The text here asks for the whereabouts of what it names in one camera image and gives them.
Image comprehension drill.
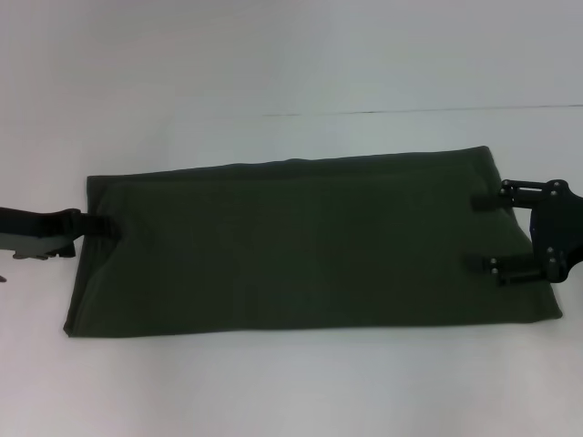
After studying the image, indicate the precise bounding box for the dark green shirt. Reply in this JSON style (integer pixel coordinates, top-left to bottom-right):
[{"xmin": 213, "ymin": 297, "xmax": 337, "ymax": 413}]
[{"xmin": 61, "ymin": 145, "xmax": 566, "ymax": 340}]

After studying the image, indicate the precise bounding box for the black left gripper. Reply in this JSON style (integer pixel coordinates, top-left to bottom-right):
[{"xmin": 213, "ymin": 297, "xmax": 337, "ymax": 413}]
[{"xmin": 0, "ymin": 207, "xmax": 124, "ymax": 261}]

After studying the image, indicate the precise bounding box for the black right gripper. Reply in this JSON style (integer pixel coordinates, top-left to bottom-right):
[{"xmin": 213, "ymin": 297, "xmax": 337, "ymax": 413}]
[{"xmin": 465, "ymin": 178, "xmax": 583, "ymax": 289}]

